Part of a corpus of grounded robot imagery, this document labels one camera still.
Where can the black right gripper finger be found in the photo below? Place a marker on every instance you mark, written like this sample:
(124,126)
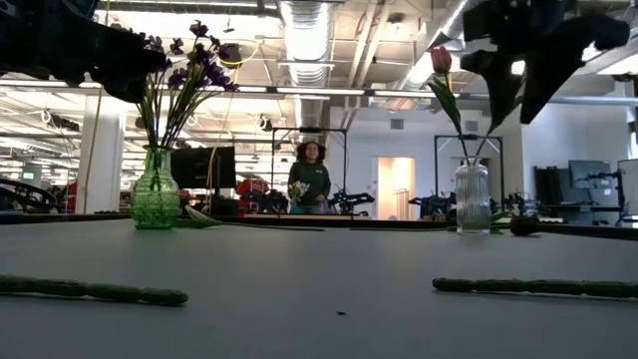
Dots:
(558,65)
(491,80)

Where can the grey desk monitor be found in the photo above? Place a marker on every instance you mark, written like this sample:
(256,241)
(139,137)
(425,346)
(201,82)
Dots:
(588,174)
(629,179)

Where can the green glass vase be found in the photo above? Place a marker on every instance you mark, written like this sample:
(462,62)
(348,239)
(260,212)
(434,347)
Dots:
(154,199)

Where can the clear ribbed glass vase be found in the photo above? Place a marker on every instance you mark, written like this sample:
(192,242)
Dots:
(472,199)

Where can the black rectangular monitor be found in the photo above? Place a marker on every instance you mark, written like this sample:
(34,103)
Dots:
(199,167)

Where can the black metal table frame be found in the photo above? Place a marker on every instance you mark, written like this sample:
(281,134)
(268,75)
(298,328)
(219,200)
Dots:
(75,218)

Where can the pale flower bunch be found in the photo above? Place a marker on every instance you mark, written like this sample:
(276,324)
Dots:
(298,190)

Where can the black background robot arm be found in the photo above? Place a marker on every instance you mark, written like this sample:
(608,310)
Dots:
(433,203)
(349,201)

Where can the black background station frame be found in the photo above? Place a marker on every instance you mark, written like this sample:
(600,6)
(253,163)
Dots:
(309,129)
(441,136)

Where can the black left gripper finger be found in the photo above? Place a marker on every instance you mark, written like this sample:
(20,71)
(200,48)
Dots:
(134,52)
(122,86)

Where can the silver ventilation duct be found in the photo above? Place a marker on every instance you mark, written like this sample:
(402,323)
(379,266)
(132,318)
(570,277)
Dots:
(305,40)

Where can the red artificial flower bunch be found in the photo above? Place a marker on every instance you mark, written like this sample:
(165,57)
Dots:
(99,290)
(548,287)

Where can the purple artificial flower bunch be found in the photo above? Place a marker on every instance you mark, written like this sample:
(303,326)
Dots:
(177,79)
(217,75)

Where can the person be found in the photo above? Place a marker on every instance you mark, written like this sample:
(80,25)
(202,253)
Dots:
(310,179)

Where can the black cabinet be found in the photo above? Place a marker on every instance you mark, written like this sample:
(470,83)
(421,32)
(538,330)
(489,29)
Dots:
(548,184)

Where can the white square column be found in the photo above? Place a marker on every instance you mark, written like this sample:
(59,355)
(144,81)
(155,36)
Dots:
(107,159)

